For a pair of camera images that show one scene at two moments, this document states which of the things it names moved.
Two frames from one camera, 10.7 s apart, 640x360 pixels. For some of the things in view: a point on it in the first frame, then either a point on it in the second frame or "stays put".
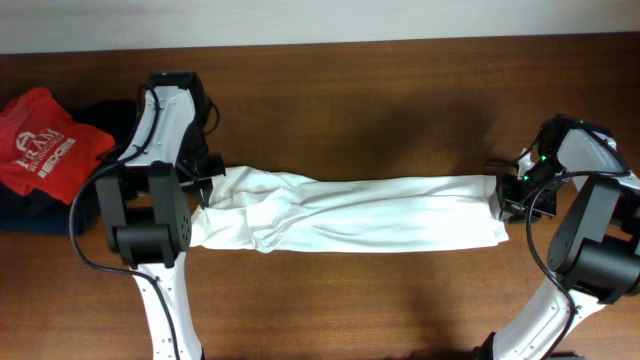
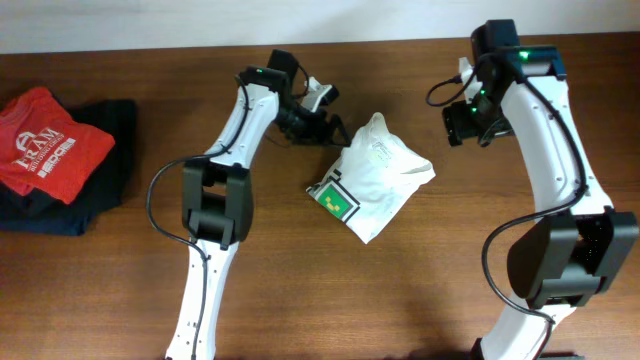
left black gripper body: x=205 y=178 -> x=326 y=129
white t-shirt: x=266 y=211 -> x=375 y=177
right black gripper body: x=513 y=198 -> x=458 y=126
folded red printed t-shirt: x=45 y=150 stays put
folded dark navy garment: x=38 y=213 stays put
